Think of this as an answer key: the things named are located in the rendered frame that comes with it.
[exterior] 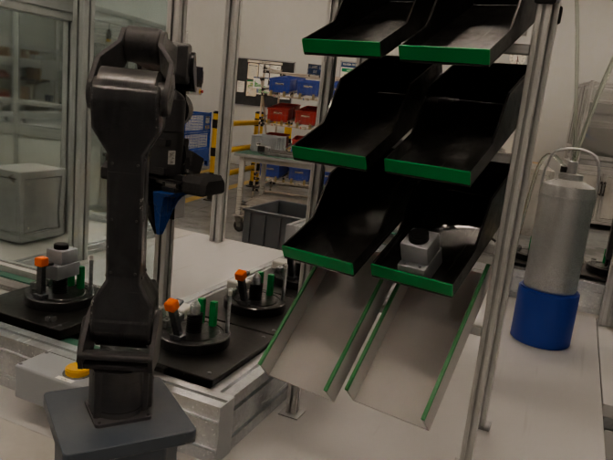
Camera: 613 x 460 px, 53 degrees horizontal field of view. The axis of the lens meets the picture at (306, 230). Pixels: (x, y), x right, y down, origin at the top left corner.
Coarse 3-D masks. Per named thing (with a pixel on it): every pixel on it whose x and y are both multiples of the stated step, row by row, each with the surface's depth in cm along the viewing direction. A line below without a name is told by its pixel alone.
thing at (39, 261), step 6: (36, 258) 124; (42, 258) 124; (36, 264) 124; (42, 264) 124; (48, 264) 126; (36, 270) 125; (42, 270) 125; (36, 276) 125; (42, 276) 125; (36, 282) 126; (42, 282) 125; (36, 288) 126; (42, 288) 126
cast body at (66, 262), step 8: (48, 248) 128; (56, 248) 128; (64, 248) 128; (72, 248) 130; (48, 256) 128; (56, 256) 128; (64, 256) 128; (72, 256) 130; (56, 264) 128; (64, 264) 128; (72, 264) 130; (48, 272) 128; (56, 272) 127; (64, 272) 128; (72, 272) 131; (56, 280) 127
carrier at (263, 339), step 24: (192, 312) 116; (216, 312) 121; (168, 336) 115; (192, 336) 115; (216, 336) 117; (240, 336) 123; (264, 336) 124; (168, 360) 109; (192, 360) 110; (216, 360) 111; (240, 360) 112
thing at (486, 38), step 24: (456, 0) 100; (480, 0) 105; (504, 0) 103; (528, 0) 90; (432, 24) 94; (456, 24) 99; (480, 24) 97; (504, 24) 95; (528, 24) 92; (408, 48) 87; (432, 48) 85; (456, 48) 83; (480, 48) 81; (504, 48) 85
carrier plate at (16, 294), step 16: (96, 288) 141; (0, 304) 126; (16, 304) 127; (0, 320) 123; (16, 320) 121; (32, 320) 120; (64, 320) 121; (80, 320) 122; (48, 336) 118; (64, 336) 118
